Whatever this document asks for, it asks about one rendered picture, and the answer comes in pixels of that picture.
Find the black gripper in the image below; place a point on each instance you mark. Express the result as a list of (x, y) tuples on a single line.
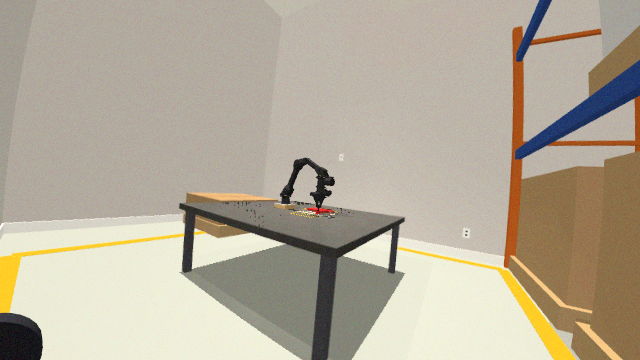
[(318, 197)]

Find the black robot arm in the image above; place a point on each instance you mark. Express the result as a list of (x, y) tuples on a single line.
[(325, 179)]

